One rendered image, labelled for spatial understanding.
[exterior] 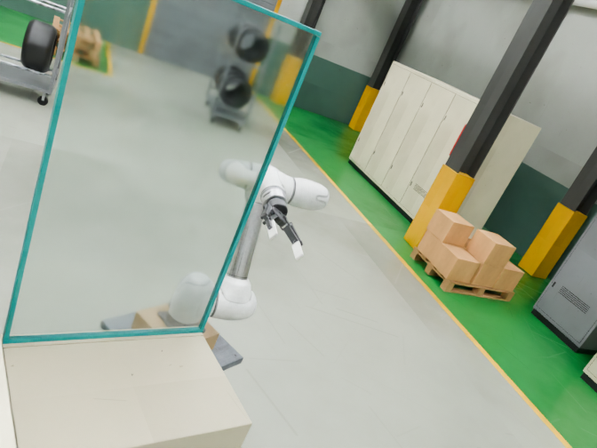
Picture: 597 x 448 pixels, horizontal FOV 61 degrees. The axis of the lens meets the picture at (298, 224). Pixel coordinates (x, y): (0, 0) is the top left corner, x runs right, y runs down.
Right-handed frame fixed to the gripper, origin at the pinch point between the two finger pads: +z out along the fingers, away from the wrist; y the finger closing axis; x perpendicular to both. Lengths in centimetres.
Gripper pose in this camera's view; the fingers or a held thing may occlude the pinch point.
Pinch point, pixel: (286, 244)
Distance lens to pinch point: 163.9
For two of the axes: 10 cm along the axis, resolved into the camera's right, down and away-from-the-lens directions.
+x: 7.8, -5.6, -2.8
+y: -5.9, -5.1, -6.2
